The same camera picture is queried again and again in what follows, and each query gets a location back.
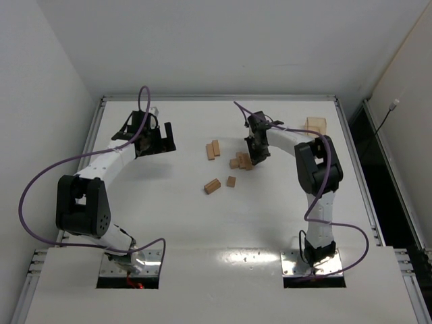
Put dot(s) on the aluminium table frame rail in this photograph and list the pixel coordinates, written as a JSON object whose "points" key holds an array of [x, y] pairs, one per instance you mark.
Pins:
{"points": [[222, 262]]}

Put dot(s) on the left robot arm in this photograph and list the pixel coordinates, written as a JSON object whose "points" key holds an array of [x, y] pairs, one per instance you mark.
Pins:
{"points": [[82, 202]]}

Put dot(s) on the small wooden cube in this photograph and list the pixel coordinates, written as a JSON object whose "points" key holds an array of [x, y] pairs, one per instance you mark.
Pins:
{"points": [[231, 182]]}

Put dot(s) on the wide wooden block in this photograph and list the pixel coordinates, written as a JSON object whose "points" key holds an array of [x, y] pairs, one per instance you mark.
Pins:
{"points": [[212, 186]]}

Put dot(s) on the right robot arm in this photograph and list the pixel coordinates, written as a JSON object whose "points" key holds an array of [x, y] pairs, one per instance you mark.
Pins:
{"points": [[319, 174]]}

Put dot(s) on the thin wooden plank block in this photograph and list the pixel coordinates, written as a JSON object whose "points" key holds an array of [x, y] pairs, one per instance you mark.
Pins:
{"points": [[247, 162]]}

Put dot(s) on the long wooden block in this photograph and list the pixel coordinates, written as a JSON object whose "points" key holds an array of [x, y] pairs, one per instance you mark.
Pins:
{"points": [[216, 148]]}

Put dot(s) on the amber transparent plastic bin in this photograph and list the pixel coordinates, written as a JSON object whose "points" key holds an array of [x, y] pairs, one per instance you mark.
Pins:
{"points": [[315, 124]]}

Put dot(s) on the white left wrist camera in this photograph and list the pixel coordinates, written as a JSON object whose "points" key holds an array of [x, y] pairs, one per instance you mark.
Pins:
{"points": [[153, 111]]}

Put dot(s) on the wooden block cube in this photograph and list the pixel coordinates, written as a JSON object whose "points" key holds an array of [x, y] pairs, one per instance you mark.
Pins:
{"points": [[233, 163]]}

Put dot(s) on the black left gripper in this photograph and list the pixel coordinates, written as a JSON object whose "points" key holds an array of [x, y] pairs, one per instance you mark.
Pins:
{"points": [[155, 142]]}

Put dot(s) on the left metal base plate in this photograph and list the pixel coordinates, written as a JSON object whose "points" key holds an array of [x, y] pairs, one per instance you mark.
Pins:
{"points": [[145, 263]]}

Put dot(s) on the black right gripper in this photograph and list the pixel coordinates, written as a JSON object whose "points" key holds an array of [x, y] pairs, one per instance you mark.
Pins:
{"points": [[258, 148]]}

